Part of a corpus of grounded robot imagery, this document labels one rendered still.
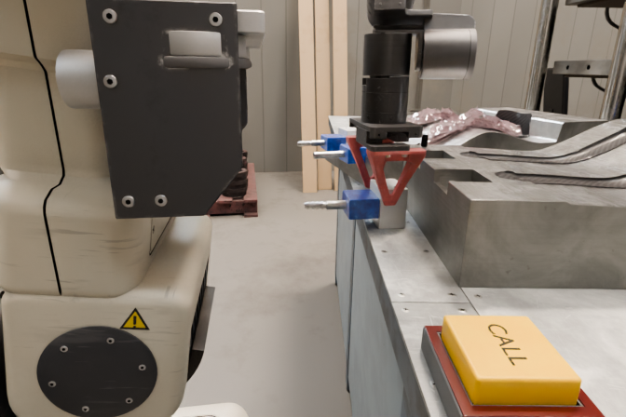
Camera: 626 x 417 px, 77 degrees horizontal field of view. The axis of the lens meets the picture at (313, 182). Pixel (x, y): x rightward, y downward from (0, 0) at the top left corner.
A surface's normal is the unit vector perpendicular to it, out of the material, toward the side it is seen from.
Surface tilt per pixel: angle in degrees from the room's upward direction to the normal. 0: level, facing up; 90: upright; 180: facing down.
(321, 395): 0
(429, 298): 0
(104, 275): 90
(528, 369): 0
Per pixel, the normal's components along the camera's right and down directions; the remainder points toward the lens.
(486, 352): 0.01, -0.96
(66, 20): 0.15, 0.29
